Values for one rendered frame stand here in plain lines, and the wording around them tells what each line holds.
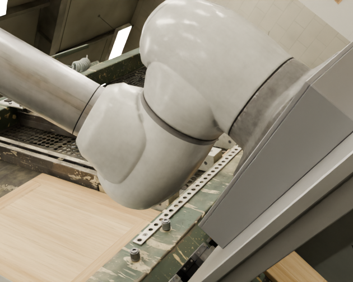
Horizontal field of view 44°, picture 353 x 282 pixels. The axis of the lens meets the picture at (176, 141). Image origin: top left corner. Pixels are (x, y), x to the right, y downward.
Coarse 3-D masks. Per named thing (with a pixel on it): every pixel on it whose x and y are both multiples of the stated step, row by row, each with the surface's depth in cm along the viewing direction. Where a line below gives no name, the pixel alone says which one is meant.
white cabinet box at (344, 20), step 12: (300, 0) 461; (312, 0) 454; (324, 0) 446; (336, 0) 439; (348, 0) 433; (324, 12) 452; (336, 12) 445; (348, 12) 438; (336, 24) 451; (348, 24) 444; (348, 36) 449
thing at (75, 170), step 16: (0, 144) 174; (16, 144) 173; (16, 160) 170; (32, 160) 164; (48, 160) 158; (64, 160) 159; (80, 160) 156; (64, 176) 156; (80, 176) 151; (96, 176) 146; (176, 192) 134; (160, 208) 134
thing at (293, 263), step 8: (288, 256) 164; (296, 256) 166; (280, 264) 160; (288, 264) 161; (296, 264) 163; (304, 264) 165; (264, 272) 155; (272, 272) 155; (280, 272) 157; (288, 272) 158; (296, 272) 161; (304, 272) 162; (312, 272) 164; (272, 280) 155; (280, 280) 154; (288, 280) 156; (296, 280) 158; (304, 280) 160; (312, 280) 162; (320, 280) 163
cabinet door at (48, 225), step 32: (32, 192) 149; (64, 192) 147; (96, 192) 146; (0, 224) 133; (32, 224) 132; (64, 224) 131; (96, 224) 130; (128, 224) 129; (0, 256) 119; (32, 256) 119; (64, 256) 118; (96, 256) 117
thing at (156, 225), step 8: (232, 152) 157; (224, 160) 152; (216, 168) 148; (208, 176) 143; (200, 184) 139; (192, 192) 135; (176, 200) 131; (184, 200) 131; (168, 208) 128; (176, 208) 128; (160, 216) 125; (168, 216) 124; (152, 224) 121; (160, 224) 121; (144, 232) 118; (152, 232) 118; (136, 240) 116; (144, 240) 115
